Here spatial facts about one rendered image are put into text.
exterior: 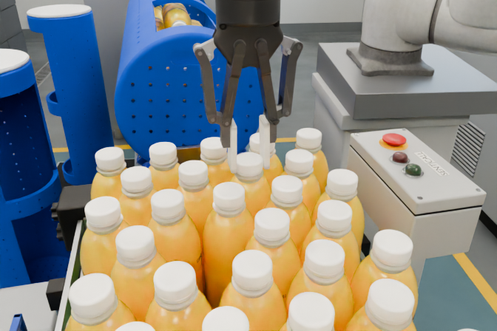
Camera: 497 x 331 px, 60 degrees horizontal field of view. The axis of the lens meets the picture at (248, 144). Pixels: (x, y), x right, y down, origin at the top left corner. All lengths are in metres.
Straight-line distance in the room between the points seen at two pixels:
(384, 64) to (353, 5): 5.14
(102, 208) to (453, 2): 0.82
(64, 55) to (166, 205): 1.71
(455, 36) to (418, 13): 0.09
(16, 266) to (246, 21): 1.38
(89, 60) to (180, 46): 1.45
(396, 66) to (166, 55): 0.59
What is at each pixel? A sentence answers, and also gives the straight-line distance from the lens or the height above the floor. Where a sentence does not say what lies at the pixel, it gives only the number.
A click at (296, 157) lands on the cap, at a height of 1.12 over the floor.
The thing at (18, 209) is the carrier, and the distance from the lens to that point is 1.57.
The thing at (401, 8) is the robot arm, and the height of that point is 1.23.
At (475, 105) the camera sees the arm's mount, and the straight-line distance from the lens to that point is 1.14.
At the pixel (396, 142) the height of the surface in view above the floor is 1.11.
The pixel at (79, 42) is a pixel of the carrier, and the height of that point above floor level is 0.91.
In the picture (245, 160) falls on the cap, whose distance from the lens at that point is 0.59.
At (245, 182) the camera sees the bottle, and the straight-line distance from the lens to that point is 0.59.
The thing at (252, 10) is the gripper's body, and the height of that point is 1.32.
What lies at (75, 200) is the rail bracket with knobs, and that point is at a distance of 0.77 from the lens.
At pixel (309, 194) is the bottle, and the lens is 0.62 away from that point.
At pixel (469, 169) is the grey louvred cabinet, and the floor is 0.23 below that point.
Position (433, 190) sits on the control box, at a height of 1.10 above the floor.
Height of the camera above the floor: 1.41
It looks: 28 degrees down
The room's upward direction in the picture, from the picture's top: straight up
